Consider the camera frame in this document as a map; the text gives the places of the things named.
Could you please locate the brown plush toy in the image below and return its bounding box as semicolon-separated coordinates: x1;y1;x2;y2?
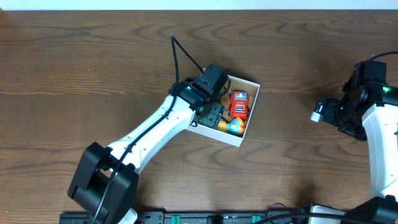
219;94;232;122

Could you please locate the orange rubber duck toy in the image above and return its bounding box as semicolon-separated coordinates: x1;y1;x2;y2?
217;117;247;136

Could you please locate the red toy truck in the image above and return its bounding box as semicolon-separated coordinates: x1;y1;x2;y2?
229;90;249;120

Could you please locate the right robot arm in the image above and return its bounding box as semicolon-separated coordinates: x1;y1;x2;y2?
311;58;397;223

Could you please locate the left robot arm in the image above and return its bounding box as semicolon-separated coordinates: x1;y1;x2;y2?
68;64;231;223

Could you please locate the white cardboard box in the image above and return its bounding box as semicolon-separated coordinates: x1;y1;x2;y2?
187;75;260;147

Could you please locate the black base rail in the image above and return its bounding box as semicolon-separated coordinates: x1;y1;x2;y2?
58;203;349;224

